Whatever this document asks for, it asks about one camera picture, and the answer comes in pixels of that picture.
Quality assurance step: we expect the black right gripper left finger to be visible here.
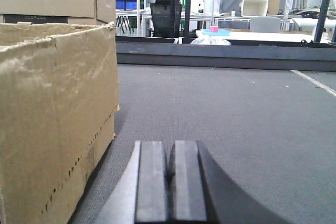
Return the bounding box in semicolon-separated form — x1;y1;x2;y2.
92;141;168;223

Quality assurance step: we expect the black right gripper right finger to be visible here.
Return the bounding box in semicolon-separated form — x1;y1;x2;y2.
170;141;287;223

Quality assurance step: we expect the brown cardboard box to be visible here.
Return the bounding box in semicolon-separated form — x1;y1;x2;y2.
1;0;116;25
1;23;119;223

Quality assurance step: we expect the crumpled plastic bag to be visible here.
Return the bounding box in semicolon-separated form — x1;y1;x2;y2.
190;35;231;46

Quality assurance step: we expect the light blue tray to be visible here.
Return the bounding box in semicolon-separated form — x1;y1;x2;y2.
201;29;230;36

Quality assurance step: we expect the small pink box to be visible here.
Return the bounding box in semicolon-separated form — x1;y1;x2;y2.
209;26;218;33

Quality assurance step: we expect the grey chair back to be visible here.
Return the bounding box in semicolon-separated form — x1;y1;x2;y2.
250;16;281;33

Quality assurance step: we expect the black office chair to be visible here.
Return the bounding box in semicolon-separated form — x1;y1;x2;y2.
150;0;172;38

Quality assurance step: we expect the white plastic bin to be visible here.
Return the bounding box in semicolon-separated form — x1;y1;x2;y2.
240;0;268;17

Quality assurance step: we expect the blue storage crate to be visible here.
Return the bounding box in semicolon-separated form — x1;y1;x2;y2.
116;1;137;10

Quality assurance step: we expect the closed brown cardboard box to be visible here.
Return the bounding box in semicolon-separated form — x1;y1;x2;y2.
1;0;116;25

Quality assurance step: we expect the distant open cardboard box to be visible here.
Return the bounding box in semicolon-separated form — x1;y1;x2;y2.
258;0;281;15

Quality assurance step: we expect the dark metal shelf rail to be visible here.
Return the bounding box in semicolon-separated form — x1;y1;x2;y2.
115;36;335;72

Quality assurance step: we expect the dark metal shelf post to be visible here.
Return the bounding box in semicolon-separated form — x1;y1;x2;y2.
313;0;330;43

